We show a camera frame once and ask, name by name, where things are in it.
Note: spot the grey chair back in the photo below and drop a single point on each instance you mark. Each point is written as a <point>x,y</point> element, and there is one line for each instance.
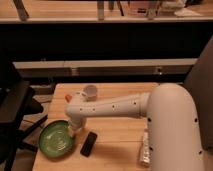
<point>199,83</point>

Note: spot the clear plastic bottle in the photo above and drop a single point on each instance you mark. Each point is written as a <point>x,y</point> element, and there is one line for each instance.
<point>144,157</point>

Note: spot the orange small object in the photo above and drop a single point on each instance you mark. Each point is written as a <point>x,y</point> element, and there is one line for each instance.
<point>68,97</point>

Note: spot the green ceramic bowl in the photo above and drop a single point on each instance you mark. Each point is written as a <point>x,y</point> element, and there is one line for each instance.
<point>54,140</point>

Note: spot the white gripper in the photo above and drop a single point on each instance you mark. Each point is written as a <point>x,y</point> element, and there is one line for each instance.
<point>75,125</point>

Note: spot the black office chair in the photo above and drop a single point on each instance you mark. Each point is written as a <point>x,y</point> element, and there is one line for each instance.
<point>16,101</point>

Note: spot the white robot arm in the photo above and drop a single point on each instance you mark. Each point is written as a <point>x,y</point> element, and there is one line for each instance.
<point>174,141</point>

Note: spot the black smartphone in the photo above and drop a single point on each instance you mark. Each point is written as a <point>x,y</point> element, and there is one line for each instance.
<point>88,144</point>

